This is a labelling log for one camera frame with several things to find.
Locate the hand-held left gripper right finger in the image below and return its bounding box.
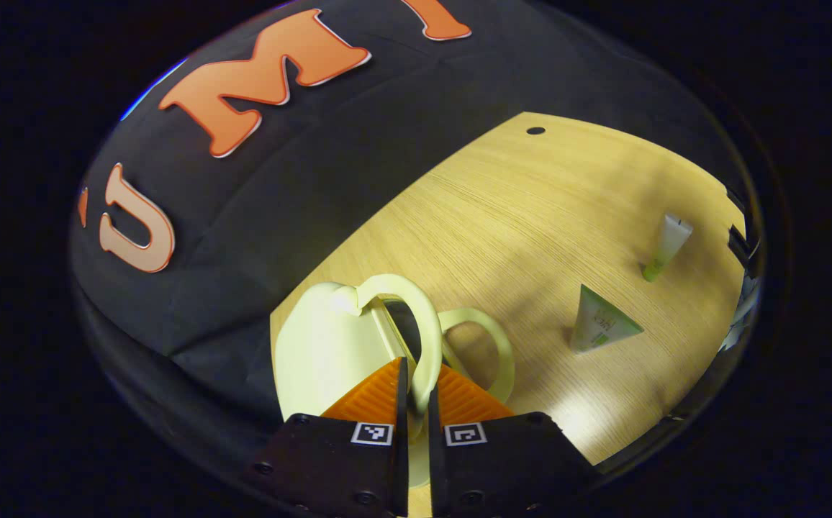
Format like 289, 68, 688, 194
427, 363, 602, 518

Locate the wide white green tube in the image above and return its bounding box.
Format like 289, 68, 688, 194
569, 283, 645, 354

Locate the pale yellow suitcase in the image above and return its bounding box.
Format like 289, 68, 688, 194
270, 273, 517, 490

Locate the black backdrop cloth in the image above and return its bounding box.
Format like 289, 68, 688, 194
69, 0, 755, 447

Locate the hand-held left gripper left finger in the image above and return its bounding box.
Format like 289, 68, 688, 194
243, 356, 411, 518

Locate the slim white tube green cap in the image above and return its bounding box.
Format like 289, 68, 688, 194
641, 213, 695, 283

